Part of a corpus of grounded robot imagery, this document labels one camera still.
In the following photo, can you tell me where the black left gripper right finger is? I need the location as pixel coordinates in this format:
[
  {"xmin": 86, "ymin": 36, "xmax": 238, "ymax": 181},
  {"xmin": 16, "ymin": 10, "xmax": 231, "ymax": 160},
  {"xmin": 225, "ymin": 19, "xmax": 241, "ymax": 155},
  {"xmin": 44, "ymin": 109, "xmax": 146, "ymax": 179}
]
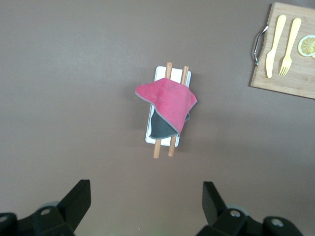
[{"xmin": 196, "ymin": 181, "xmax": 305, "ymax": 236}]

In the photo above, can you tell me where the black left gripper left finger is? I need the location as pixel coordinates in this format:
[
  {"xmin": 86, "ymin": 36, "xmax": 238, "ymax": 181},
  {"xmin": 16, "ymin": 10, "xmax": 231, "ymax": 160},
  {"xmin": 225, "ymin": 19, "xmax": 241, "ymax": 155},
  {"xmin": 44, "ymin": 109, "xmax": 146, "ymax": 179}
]
[{"xmin": 0, "ymin": 179, "xmax": 92, "ymax": 236}]

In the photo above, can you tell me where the pink and grey cloth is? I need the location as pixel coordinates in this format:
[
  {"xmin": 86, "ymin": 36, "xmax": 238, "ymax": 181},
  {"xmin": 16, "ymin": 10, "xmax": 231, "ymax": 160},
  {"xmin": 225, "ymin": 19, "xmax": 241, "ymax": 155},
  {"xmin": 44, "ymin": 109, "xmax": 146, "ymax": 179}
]
[{"xmin": 134, "ymin": 78, "xmax": 198, "ymax": 140}]

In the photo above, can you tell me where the brown wooden stick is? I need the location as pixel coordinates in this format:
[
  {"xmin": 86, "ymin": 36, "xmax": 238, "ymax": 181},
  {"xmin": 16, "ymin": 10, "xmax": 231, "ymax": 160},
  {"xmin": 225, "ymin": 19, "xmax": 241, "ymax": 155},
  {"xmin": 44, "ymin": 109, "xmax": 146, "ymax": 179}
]
[
  {"xmin": 153, "ymin": 61, "xmax": 174, "ymax": 159},
  {"xmin": 168, "ymin": 65, "xmax": 189, "ymax": 157}
]

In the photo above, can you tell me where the white rectangular tray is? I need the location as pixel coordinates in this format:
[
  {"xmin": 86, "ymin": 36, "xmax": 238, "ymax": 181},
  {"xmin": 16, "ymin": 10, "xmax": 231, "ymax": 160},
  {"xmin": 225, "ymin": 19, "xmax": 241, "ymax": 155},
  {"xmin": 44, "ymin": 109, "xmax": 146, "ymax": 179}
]
[{"xmin": 145, "ymin": 65, "xmax": 192, "ymax": 145}]

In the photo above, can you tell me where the yellow plastic knife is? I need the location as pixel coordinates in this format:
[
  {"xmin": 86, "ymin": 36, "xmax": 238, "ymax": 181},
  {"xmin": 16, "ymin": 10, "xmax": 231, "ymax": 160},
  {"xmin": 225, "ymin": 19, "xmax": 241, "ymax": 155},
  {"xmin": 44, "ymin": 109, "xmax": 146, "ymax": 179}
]
[{"xmin": 265, "ymin": 14, "xmax": 287, "ymax": 79}]

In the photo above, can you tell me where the yellow lemon slice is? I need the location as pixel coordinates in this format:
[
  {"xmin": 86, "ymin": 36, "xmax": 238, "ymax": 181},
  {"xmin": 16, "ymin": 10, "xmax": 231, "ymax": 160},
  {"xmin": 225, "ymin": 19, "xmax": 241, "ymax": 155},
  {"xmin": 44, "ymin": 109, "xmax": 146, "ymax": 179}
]
[{"xmin": 297, "ymin": 34, "xmax": 315, "ymax": 57}]

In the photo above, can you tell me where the yellow plastic fork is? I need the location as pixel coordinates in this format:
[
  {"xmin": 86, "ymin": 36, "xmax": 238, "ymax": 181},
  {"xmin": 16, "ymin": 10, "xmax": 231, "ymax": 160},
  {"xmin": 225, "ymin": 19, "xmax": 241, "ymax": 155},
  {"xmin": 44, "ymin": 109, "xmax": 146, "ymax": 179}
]
[{"xmin": 279, "ymin": 17, "xmax": 302, "ymax": 76}]

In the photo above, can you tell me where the bamboo cutting board with handle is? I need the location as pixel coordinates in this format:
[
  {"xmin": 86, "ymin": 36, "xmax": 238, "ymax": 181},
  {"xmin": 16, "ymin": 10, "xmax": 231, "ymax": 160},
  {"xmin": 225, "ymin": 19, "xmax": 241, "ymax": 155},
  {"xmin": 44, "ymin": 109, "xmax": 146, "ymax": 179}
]
[{"xmin": 250, "ymin": 1, "xmax": 315, "ymax": 100}]

